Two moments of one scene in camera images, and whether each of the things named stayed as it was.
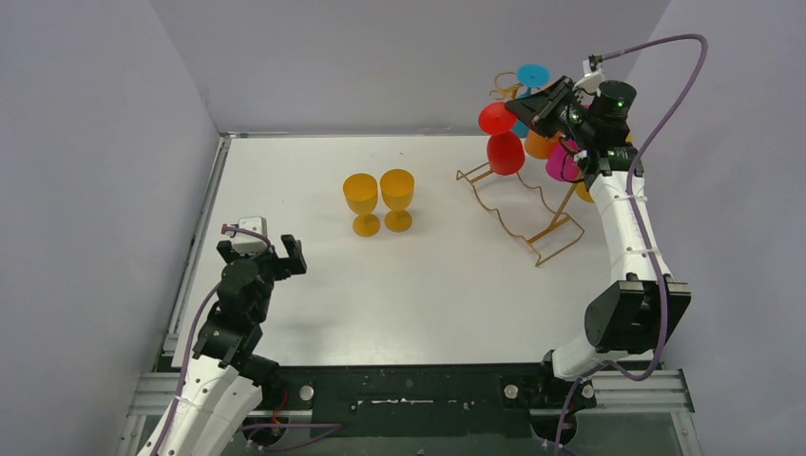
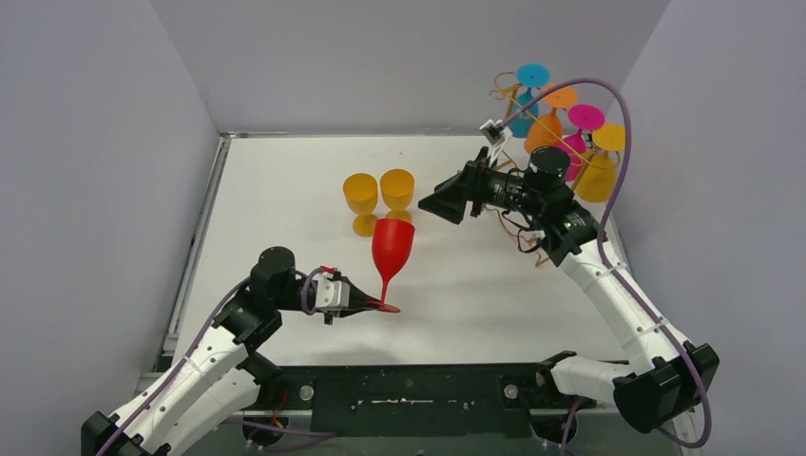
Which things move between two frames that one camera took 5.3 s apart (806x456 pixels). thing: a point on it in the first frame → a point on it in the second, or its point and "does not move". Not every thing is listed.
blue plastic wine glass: x=530 y=76 does not move
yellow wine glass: x=397 y=186 does not move
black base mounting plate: x=418 y=400 does not move
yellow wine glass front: x=361 y=194 does not move
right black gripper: x=542 y=109 → x=450 y=197
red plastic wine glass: x=506 y=152 → x=392 y=246
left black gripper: x=265 y=256 → x=352 y=297
